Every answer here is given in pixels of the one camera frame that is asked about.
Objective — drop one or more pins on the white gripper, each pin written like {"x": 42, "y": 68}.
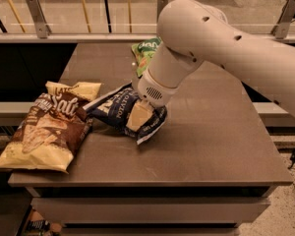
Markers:
{"x": 152, "y": 90}

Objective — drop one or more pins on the blue chip bag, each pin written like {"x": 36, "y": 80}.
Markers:
{"x": 114, "y": 109}

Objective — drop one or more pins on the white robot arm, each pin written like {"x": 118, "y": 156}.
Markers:
{"x": 192, "y": 33}

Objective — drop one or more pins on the green chip bag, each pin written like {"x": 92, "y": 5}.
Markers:
{"x": 143, "y": 52}

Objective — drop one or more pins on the brown chip bag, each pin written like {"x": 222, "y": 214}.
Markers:
{"x": 50, "y": 135}

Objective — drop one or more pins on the grey counter drawer cabinet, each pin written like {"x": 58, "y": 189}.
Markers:
{"x": 192, "y": 216}

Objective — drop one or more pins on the metal railing post middle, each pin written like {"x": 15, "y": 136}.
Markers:
{"x": 160, "y": 6}

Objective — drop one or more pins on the metal railing post left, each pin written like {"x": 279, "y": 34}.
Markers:
{"x": 42, "y": 29}

